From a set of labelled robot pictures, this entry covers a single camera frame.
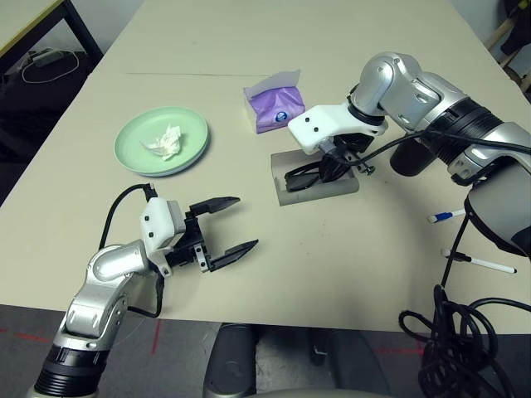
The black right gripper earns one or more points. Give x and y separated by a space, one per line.
352 145

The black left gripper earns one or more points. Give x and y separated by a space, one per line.
188 250

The black sunglasses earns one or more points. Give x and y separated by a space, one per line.
298 182

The white tissue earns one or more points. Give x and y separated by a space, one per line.
166 143

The light green plate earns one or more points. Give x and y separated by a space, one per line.
132 141

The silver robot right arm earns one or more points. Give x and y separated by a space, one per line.
415 91

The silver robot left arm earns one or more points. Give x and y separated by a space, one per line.
108 265

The grey open glasses case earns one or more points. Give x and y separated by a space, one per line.
315 195

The black plastic cup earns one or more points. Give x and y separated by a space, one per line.
408 159

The purple tissue pack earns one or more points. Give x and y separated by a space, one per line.
274 105

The white marker with blue cap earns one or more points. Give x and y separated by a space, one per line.
444 216

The dark grey robot left leg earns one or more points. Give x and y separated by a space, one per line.
230 360

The dark grey robot leg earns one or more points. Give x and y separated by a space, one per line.
230 360
352 365

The white marker with black cap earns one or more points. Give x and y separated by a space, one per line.
489 264

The dark grey robot right leg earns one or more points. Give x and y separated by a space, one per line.
352 365

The wooden stool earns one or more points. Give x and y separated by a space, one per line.
500 31

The grey power adapter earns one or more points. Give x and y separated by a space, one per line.
45 58

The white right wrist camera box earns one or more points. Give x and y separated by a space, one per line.
319 124

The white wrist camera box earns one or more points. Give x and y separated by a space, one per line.
319 124
155 219

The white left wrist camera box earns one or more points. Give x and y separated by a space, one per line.
155 219

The beige side table black frame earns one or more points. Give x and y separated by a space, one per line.
20 25

